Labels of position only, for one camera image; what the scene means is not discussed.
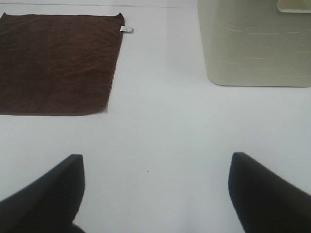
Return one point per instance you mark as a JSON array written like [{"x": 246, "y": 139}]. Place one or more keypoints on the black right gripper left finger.
[{"x": 49, "y": 204}]

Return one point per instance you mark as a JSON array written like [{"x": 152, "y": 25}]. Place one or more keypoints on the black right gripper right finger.
[{"x": 263, "y": 201}]

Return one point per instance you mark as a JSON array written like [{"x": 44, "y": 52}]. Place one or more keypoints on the brown towel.
[{"x": 57, "y": 65}]

